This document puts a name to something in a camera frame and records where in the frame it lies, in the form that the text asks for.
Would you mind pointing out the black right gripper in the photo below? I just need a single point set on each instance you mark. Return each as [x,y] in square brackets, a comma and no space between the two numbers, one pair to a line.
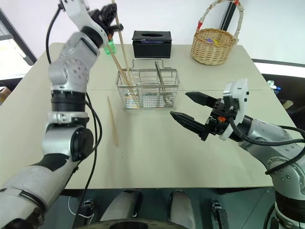
[218,114]

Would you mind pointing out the dark side table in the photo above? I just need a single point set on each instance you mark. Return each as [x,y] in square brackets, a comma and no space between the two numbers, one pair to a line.
[283,83]

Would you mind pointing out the black metal frame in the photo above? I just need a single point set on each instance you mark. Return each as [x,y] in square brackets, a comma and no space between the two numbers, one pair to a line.
[19,35]

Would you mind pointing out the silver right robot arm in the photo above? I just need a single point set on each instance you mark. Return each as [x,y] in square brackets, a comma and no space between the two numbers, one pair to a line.
[274,143]

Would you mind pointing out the wooden chopstick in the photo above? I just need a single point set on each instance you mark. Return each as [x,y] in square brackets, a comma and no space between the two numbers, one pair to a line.
[112,119]
[121,40]
[120,69]

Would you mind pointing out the black floor bracket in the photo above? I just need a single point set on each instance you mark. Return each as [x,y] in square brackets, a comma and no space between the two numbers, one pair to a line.
[220,214]
[87,204]

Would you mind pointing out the blue white small item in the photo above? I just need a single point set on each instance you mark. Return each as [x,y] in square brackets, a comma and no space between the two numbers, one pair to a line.
[274,86]

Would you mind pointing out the black tissue box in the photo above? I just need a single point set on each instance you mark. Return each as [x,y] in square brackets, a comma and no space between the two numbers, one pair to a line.
[152,46]

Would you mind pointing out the purple and yellow item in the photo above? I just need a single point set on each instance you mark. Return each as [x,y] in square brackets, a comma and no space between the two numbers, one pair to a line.
[213,41]

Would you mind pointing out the grey rounded robot foot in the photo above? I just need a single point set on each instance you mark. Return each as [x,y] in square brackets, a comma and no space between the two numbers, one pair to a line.
[181,207]
[121,205]

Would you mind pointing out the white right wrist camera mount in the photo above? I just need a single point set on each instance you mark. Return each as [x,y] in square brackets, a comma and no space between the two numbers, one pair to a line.
[238,95]

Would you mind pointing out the black aluminium frame post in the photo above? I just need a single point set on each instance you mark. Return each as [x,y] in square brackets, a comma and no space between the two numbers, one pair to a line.
[227,16]

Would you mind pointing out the brown cardboard box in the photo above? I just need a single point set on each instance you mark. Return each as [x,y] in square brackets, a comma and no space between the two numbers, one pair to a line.
[4,94]

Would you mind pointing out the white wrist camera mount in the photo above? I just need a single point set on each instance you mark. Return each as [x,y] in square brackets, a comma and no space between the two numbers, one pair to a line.
[238,95]
[78,14]

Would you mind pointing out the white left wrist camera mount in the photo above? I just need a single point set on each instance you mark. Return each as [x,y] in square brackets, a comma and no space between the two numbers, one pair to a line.
[78,14]

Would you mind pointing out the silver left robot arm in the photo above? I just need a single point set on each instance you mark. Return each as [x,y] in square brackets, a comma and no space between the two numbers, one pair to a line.
[64,71]

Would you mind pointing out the light wooden roll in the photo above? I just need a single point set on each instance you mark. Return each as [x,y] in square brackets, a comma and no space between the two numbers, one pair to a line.
[287,104]

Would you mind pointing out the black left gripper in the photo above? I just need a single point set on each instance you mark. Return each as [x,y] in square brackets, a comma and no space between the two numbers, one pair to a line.
[106,13]

